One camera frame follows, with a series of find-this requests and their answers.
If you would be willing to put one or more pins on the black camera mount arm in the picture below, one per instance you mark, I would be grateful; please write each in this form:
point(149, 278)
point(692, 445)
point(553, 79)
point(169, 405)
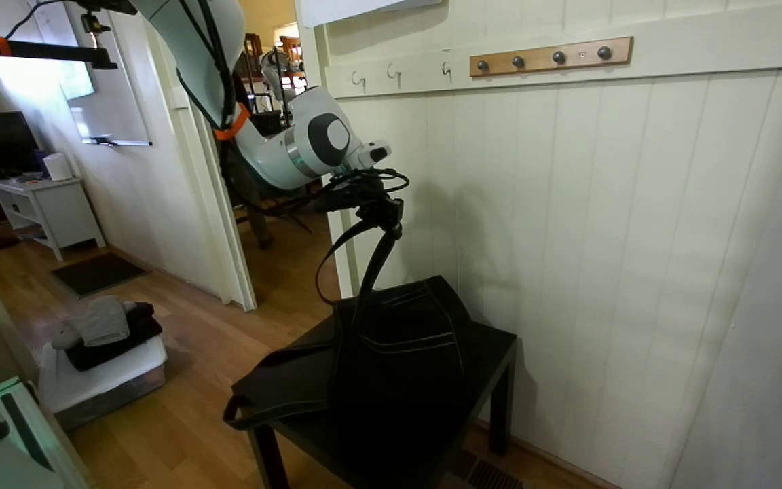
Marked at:
point(47, 49)

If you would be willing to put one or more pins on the small white cabinet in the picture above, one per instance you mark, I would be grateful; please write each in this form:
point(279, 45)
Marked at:
point(54, 208)

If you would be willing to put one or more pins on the small white box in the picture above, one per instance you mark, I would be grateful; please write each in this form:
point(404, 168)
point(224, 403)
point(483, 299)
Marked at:
point(58, 166)

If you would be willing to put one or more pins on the black stereo camera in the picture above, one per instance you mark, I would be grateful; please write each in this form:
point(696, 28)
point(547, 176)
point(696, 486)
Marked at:
point(105, 3)

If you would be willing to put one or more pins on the black folded cloth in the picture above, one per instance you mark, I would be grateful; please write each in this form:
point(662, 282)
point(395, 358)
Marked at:
point(129, 338)

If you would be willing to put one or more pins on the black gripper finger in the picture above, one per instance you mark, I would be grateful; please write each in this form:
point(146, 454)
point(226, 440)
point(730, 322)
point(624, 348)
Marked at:
point(392, 224)
point(367, 224)

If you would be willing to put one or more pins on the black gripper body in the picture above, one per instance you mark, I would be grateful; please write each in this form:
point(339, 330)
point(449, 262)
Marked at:
point(367, 191)

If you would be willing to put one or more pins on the black stitched tote bag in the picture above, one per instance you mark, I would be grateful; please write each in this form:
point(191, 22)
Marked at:
point(400, 380)

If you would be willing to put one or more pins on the dark floor mat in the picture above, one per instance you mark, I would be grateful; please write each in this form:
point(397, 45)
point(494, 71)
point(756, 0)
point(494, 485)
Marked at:
point(95, 272)

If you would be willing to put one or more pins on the black monitor screen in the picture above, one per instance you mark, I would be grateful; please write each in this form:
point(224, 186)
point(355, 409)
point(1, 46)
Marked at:
point(1, 144)

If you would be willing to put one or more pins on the grey folded cloth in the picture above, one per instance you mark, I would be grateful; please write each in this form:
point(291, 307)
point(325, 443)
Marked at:
point(101, 322)

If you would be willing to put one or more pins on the black square side table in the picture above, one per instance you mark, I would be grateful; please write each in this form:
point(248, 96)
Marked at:
point(488, 353)

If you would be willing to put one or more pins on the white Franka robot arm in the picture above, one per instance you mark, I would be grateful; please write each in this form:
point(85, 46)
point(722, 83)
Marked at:
point(291, 149)

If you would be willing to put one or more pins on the wooden peg rack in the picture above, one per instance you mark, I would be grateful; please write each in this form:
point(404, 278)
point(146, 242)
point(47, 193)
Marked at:
point(581, 56)

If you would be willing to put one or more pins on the white storage bin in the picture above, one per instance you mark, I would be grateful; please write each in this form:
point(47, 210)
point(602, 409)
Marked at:
point(101, 380)

